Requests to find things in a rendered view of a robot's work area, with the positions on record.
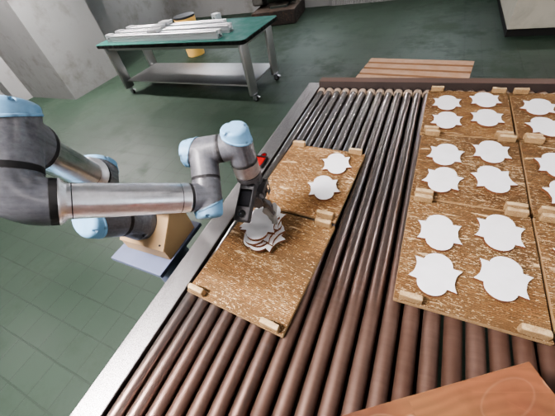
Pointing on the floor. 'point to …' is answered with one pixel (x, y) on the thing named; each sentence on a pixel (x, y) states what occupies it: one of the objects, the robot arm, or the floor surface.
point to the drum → (189, 21)
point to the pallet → (416, 68)
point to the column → (148, 262)
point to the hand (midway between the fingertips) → (259, 223)
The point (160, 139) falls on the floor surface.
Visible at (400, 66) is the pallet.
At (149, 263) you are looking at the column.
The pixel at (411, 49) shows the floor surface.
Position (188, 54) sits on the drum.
